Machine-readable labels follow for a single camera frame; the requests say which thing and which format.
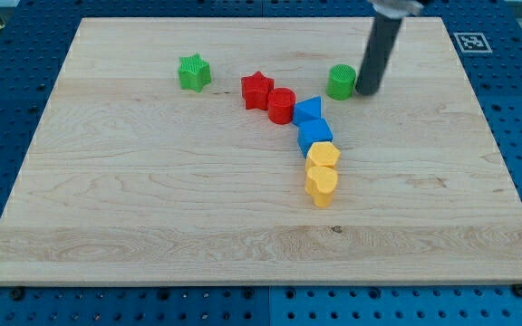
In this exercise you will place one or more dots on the green cylinder block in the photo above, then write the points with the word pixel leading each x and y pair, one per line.
pixel 340 82

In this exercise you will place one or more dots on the blue triangle block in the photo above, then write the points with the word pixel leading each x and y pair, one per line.
pixel 310 109

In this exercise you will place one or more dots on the wooden board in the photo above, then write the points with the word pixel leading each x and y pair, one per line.
pixel 132 181

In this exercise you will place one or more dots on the yellow hexagon block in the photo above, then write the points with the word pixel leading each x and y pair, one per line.
pixel 322 154

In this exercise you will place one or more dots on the yellow heart block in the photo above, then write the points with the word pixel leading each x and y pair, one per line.
pixel 320 184

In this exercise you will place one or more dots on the blue cube block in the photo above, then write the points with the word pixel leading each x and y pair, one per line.
pixel 312 131

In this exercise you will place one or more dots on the red cylinder block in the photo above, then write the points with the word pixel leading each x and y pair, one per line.
pixel 280 105

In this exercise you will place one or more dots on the red star block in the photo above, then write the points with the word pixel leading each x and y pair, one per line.
pixel 255 89

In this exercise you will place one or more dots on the green star block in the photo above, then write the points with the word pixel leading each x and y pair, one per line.
pixel 194 73

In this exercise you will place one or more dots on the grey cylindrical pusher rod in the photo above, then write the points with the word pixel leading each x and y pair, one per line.
pixel 378 51

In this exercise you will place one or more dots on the white fiducial marker tag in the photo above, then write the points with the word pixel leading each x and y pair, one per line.
pixel 470 42

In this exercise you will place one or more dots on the silver rod mount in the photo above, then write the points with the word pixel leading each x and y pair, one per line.
pixel 397 9

